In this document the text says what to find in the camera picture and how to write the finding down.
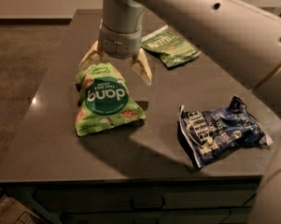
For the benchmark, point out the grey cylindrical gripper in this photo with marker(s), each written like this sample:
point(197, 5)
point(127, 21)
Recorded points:
point(119, 42)

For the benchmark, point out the green Dang rice chip bag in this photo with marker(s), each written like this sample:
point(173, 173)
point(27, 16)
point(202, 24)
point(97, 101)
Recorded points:
point(105, 100)

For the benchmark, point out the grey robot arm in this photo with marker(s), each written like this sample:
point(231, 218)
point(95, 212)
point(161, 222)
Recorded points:
point(243, 40)

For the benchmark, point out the green Kettle chip bag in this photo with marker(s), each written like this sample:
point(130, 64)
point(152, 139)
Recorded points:
point(171, 49)

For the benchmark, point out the blue Kettle chip bag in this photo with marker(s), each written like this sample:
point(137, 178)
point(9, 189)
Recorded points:
point(206, 135)

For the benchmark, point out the grey cabinet drawer front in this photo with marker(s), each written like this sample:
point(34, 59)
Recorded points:
point(144, 198)

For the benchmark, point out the black wire rack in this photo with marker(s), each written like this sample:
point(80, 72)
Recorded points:
point(28, 218)

